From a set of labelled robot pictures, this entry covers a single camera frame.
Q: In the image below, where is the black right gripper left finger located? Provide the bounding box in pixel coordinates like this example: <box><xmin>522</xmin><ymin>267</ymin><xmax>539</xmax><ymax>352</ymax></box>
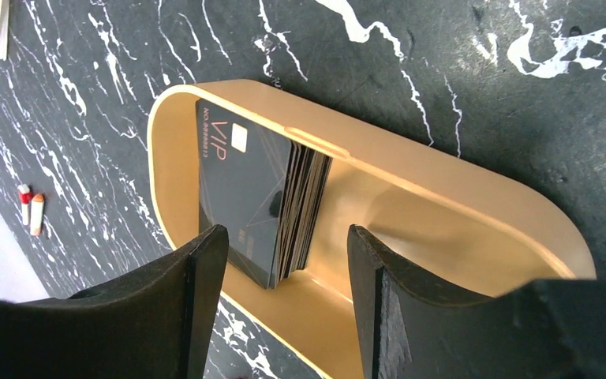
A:
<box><xmin>0</xmin><ymin>225</ymin><xmax>228</xmax><ymax>378</ymax></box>

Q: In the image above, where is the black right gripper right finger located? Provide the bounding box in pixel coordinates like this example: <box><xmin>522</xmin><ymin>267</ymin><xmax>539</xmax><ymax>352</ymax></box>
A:
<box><xmin>347</xmin><ymin>225</ymin><xmax>606</xmax><ymax>378</ymax></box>

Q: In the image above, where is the black card in tray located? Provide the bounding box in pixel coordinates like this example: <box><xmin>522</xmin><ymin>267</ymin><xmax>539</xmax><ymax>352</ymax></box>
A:
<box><xmin>196</xmin><ymin>99</ymin><xmax>332</xmax><ymax>289</ymax></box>

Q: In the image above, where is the yellow oval tray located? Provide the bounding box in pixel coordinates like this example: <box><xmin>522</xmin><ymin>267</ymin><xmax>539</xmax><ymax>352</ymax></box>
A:
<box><xmin>148</xmin><ymin>80</ymin><xmax>597</xmax><ymax>378</ymax></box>

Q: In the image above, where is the orange white marker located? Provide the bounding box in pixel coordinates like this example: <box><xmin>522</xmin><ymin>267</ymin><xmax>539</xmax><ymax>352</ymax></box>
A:
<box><xmin>29</xmin><ymin>193</ymin><xmax>45</xmax><ymax>236</ymax></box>

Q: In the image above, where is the red capped marker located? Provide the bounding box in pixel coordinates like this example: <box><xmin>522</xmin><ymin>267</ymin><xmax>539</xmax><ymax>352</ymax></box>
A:
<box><xmin>17</xmin><ymin>184</ymin><xmax>33</xmax><ymax>226</ymax></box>

